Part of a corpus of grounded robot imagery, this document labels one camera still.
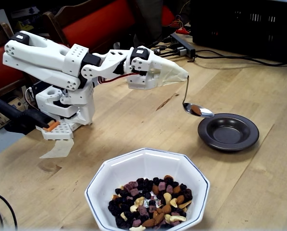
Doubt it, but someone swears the silver plug usb cable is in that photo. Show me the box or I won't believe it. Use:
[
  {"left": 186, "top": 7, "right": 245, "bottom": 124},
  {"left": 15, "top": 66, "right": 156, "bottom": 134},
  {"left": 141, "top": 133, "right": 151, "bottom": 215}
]
[{"left": 161, "top": 47, "right": 188, "bottom": 58}]

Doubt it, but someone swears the beige tape strip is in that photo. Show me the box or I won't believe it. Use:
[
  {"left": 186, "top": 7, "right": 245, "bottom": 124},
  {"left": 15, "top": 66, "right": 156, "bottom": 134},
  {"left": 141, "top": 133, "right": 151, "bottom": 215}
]
[{"left": 39, "top": 138, "right": 75, "bottom": 159}]

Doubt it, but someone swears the black clamp orange tip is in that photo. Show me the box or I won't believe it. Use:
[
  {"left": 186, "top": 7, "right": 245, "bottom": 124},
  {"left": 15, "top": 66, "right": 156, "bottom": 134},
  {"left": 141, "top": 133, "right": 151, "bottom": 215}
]
[{"left": 0, "top": 98, "right": 61, "bottom": 135}]

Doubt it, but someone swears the short black power cable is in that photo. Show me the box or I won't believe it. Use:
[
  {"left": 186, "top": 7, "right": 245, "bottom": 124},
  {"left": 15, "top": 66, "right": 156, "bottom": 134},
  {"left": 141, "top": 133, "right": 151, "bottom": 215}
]
[{"left": 195, "top": 49, "right": 233, "bottom": 58}]

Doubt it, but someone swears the white octagonal bowl blue rim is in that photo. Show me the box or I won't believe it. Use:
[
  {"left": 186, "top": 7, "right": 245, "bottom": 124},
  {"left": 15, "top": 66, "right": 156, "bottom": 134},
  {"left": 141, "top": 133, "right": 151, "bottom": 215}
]
[{"left": 84, "top": 147, "right": 211, "bottom": 231}]

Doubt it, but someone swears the tape-wrapped hinged gripper finger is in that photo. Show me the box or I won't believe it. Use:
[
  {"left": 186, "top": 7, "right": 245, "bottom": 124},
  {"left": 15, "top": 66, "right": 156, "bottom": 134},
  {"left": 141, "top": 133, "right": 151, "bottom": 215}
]
[{"left": 131, "top": 51, "right": 189, "bottom": 81}]

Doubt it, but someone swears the black usb hub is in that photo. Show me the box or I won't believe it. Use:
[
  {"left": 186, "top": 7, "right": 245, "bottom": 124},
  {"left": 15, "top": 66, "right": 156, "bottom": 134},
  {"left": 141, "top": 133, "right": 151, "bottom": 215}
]
[{"left": 169, "top": 32, "right": 197, "bottom": 60}]

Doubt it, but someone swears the yellow green package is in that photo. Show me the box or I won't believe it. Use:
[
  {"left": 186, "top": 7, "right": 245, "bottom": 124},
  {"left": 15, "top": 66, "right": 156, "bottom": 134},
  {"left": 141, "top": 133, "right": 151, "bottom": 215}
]
[{"left": 15, "top": 20, "right": 35, "bottom": 32}]

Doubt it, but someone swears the black usb cable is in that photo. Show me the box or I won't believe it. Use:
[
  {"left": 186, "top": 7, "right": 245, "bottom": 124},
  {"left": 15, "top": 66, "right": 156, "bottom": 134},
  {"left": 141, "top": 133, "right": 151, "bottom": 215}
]
[{"left": 152, "top": 36, "right": 174, "bottom": 49}]

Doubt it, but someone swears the beige small device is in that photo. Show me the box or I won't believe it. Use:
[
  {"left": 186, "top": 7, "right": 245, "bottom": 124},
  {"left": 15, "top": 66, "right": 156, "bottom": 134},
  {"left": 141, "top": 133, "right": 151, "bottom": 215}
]
[{"left": 7, "top": 95, "right": 26, "bottom": 112}]

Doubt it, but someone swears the tape-wrapped fixed gripper finger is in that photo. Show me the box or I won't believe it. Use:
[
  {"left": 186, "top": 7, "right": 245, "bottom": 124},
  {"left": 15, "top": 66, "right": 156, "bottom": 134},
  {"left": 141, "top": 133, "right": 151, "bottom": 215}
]
[{"left": 161, "top": 73, "right": 187, "bottom": 86}]

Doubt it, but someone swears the long black power cable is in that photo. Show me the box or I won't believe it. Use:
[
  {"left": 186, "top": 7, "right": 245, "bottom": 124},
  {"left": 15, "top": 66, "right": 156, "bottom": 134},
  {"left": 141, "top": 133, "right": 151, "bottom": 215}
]
[{"left": 195, "top": 54, "right": 287, "bottom": 67}]

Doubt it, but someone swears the coloured jumper wire bundle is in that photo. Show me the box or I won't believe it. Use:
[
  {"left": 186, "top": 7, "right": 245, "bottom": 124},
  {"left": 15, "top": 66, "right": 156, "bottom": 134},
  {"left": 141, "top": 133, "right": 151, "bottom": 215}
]
[{"left": 168, "top": 13, "right": 192, "bottom": 34}]

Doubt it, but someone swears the nut and berry mix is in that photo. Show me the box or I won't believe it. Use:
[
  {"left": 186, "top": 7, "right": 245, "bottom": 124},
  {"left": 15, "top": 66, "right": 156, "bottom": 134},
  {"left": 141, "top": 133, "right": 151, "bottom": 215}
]
[{"left": 107, "top": 175, "right": 193, "bottom": 231}]

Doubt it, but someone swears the red black servo wire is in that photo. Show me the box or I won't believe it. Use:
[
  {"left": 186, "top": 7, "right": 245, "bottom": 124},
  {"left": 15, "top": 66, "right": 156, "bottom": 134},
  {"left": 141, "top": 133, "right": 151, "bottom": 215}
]
[{"left": 95, "top": 72, "right": 141, "bottom": 85}]

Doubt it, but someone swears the dark printed box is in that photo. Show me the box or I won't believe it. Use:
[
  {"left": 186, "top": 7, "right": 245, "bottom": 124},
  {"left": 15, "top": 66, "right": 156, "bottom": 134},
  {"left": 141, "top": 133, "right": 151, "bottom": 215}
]
[{"left": 8, "top": 4, "right": 51, "bottom": 20}]

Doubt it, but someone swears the dark brown plate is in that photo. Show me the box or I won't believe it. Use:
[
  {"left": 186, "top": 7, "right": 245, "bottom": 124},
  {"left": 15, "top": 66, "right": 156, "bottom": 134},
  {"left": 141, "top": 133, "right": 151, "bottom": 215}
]
[{"left": 197, "top": 113, "right": 260, "bottom": 152}]

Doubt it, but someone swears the black plastic crate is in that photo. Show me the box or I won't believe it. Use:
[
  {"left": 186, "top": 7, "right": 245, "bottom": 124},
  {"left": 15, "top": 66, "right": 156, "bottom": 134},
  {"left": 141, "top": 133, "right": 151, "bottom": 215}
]
[{"left": 190, "top": 0, "right": 287, "bottom": 64}]

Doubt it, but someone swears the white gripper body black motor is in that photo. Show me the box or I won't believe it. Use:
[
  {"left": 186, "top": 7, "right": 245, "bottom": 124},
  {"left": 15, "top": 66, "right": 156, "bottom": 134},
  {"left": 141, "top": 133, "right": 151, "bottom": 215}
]
[{"left": 124, "top": 46, "right": 164, "bottom": 91}]

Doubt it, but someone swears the bent metal spoon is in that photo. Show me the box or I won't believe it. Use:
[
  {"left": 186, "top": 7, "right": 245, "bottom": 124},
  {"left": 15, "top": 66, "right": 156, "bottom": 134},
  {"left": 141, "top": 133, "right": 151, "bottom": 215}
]
[{"left": 182, "top": 75, "right": 215, "bottom": 119}]

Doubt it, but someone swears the dark grey hanging jacket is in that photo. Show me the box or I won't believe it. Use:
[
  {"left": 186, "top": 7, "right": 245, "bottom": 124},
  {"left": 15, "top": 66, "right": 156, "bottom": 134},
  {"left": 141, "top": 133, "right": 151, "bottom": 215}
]
[{"left": 136, "top": 0, "right": 169, "bottom": 49}]

